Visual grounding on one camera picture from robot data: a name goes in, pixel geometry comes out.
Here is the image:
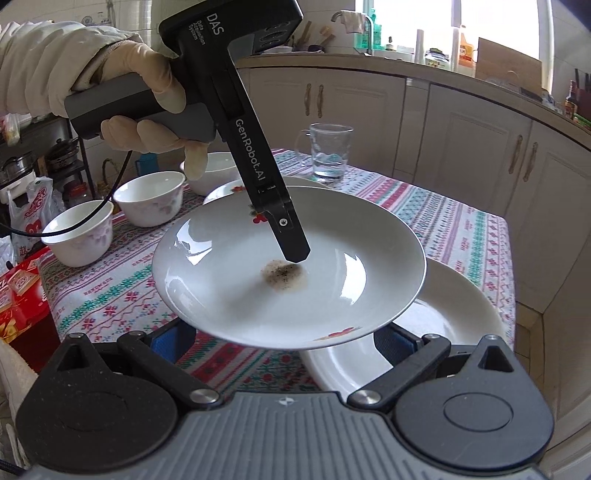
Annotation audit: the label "white stained floral plate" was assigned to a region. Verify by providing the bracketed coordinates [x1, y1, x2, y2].
[151, 186, 426, 350]

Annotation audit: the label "person's left forearm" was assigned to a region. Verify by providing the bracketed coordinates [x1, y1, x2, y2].
[0, 25, 139, 120]

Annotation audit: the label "clear glass mug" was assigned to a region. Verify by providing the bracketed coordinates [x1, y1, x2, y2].
[295, 123, 355, 182]

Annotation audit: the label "patterned tablecloth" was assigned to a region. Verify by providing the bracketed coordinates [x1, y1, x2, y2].
[39, 148, 517, 402]

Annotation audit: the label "cream kitchen cabinets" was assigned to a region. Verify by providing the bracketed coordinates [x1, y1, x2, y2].
[235, 54, 591, 324]

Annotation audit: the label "brown cardboard sheet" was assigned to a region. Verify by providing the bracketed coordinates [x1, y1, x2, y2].
[475, 38, 543, 90]

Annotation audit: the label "wooden utensils in holder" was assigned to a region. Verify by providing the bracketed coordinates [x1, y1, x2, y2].
[295, 21, 335, 52]

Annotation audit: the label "dark cooking pot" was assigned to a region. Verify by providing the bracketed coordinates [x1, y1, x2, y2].
[45, 137, 80, 172]

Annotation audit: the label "black cable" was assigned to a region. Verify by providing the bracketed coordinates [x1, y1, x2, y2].
[0, 147, 136, 237]

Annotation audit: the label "metal kitchen faucet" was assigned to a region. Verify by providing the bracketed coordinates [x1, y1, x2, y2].
[331, 9, 372, 49]

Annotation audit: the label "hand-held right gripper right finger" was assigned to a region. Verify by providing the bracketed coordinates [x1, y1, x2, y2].
[347, 324, 527, 412]

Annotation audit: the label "dark sauce bottle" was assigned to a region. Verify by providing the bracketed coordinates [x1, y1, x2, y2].
[564, 80, 580, 120]

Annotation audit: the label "plain white bowl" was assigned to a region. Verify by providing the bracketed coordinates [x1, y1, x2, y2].
[180, 151, 242, 197]

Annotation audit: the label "orange label bottle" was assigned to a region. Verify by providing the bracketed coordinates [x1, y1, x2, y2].
[457, 25, 477, 77]

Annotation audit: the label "glass jar with dark lid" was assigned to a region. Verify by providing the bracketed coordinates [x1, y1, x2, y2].
[425, 47, 451, 70]

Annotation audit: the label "black metal rack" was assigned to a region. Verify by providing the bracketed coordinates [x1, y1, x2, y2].
[44, 136, 93, 204]

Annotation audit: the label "green dish soap bottle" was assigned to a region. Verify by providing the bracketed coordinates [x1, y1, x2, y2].
[367, 9, 384, 51]

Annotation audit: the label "white red printed plastic bag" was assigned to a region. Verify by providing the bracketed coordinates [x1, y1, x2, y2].
[7, 176, 64, 251]

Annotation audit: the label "white bowl with pink print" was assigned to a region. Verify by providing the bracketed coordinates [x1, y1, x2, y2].
[41, 199, 115, 267]
[113, 171, 186, 228]

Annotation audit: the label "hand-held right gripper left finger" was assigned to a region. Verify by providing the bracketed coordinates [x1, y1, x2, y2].
[46, 318, 221, 414]

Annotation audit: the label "red printed box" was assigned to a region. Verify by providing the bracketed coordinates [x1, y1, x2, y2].
[0, 251, 52, 344]

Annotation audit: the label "person's left hand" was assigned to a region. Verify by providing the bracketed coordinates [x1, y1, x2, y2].
[73, 40, 209, 182]

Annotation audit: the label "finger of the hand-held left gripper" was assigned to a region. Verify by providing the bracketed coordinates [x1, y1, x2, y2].
[249, 187, 311, 265]

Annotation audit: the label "large plain white plate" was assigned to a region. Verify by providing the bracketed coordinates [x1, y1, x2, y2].
[298, 258, 509, 394]

